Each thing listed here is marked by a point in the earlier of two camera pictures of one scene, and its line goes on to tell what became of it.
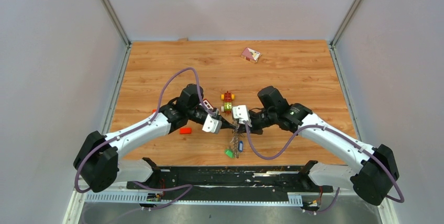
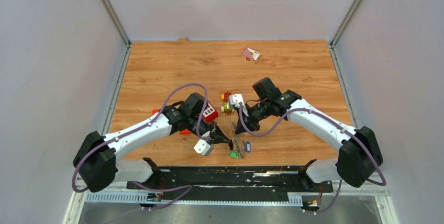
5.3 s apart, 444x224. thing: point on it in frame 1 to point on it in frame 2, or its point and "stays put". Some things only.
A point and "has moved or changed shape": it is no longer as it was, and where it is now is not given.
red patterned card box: x=251 y=55 stays put
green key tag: x=230 y=153 has moved or changed shape
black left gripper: x=225 y=124 to x=219 y=139
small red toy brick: x=185 y=130 stays put
